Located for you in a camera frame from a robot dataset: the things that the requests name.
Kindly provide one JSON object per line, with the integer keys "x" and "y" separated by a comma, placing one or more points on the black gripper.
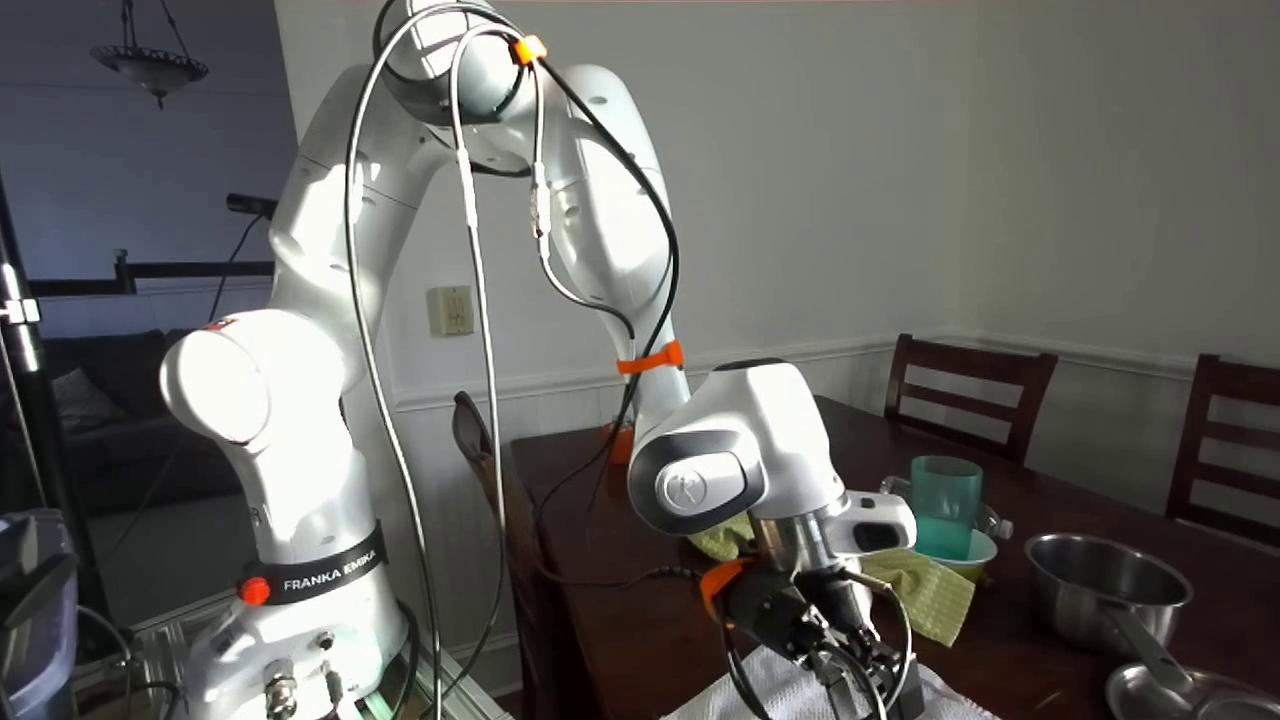
{"x": 803, "y": 615}

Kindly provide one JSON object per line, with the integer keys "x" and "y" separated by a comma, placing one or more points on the white cloth towel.
{"x": 793, "y": 693}

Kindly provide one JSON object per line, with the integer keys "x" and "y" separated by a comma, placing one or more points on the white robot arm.
{"x": 292, "y": 391}

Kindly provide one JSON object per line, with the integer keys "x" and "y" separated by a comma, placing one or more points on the yellow-green cloth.
{"x": 934, "y": 597}

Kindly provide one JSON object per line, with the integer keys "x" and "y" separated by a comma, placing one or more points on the teal bowl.
{"x": 982, "y": 544}

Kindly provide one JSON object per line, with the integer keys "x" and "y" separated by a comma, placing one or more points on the teal plastic cup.
{"x": 945, "y": 498}

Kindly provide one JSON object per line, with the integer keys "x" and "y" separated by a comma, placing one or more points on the steel saucepan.
{"x": 1111, "y": 597}

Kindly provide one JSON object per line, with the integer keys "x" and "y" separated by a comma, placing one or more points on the dark wooden chair left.
{"x": 968, "y": 393}

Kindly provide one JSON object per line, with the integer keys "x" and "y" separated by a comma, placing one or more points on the black tripod stand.
{"x": 37, "y": 407}

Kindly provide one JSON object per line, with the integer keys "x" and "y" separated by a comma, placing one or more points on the hanging chandelier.
{"x": 147, "y": 67}

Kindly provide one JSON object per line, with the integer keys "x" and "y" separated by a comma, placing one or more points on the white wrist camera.
{"x": 873, "y": 522}

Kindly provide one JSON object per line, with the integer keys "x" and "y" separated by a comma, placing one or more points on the wall light switch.
{"x": 451, "y": 310}

